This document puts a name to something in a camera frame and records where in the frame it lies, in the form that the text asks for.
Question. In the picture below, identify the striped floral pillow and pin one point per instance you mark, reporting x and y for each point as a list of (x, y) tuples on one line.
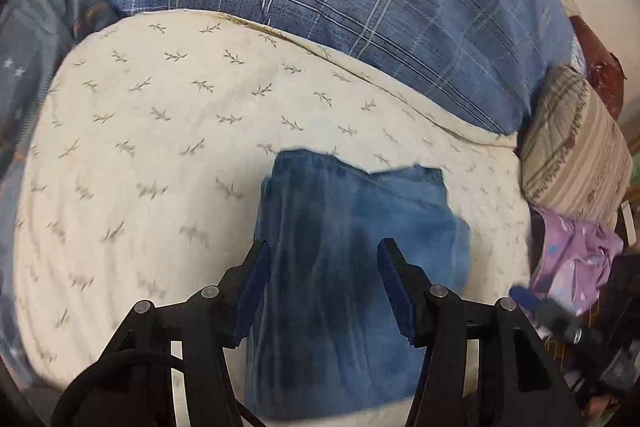
[(575, 152)]

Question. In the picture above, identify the red-brown shiny bag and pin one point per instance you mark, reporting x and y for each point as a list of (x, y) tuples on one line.
[(600, 62)]

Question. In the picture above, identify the grey-blue star quilt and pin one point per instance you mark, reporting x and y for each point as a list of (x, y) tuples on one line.
[(35, 37)]

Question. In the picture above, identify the purple patterned cloth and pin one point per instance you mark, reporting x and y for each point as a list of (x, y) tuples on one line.
[(575, 257)]

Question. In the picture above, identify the blue denim pants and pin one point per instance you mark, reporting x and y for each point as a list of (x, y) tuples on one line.
[(340, 257)]

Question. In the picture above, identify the cream leaf-print bedsheet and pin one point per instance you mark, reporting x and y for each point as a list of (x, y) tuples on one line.
[(150, 167)]

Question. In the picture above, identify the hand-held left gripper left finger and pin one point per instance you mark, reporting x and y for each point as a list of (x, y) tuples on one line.
[(255, 279)]

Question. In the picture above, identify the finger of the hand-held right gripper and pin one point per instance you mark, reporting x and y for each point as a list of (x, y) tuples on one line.
[(555, 319)]

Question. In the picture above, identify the blue plaid pillow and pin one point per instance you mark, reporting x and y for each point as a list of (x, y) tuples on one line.
[(350, 7)]

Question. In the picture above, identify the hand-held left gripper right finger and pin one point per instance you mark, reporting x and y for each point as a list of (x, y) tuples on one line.
[(395, 279)]

